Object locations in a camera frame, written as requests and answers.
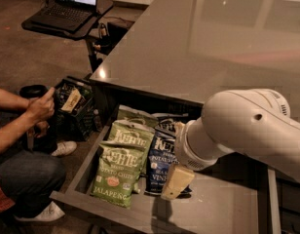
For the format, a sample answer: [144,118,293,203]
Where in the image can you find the white sneaker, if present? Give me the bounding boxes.
[51,141,77,157]
[15,201,65,222]

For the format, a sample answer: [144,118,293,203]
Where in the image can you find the person's right hand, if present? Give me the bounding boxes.
[26,88,55,123]

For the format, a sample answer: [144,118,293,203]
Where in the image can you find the black laptop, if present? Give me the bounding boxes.
[31,0,97,32]

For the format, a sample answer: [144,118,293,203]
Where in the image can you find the black plastic crate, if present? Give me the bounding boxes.
[56,76,94,141]

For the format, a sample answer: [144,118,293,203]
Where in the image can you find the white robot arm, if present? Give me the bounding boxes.
[162,89,300,200]

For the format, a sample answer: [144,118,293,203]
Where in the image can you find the black cup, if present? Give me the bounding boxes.
[19,85,48,98]

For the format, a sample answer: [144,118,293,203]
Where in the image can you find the open grey drawer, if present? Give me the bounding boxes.
[52,119,281,234]

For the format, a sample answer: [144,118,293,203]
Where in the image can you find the white sneaker lower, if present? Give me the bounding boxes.
[15,201,65,222]

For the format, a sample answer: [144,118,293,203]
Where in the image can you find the green Kettle chip bag middle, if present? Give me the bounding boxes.
[108,120,155,176]

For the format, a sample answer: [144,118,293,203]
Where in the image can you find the green jalapeno chip bag front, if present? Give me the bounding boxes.
[91,141,147,209]

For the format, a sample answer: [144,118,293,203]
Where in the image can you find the blue Kettle chip bag front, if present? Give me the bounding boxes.
[145,132,178,195]

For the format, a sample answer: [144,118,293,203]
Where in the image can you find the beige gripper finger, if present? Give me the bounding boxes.
[161,164,195,200]

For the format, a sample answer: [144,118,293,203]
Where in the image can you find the green chip bag rear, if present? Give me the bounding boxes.
[117,105,159,128]

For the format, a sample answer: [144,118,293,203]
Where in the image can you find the white sneaker upper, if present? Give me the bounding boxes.
[51,141,77,157]

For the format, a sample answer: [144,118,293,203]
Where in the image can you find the person's jeans legs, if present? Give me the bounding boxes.
[0,120,66,217]

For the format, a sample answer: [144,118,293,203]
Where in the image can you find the person's left hand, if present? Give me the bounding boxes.
[34,121,50,138]

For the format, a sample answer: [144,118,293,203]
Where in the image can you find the blue Kettle chip bag rear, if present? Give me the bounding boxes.
[154,113,189,137]

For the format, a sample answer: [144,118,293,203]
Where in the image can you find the black laptop stand table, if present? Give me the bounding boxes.
[21,0,113,71]

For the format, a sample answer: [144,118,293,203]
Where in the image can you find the blue kettle chip bag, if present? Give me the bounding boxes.
[154,113,189,137]
[145,132,178,195]

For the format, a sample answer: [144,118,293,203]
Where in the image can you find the grey counter cabinet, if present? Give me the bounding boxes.
[89,0,300,234]

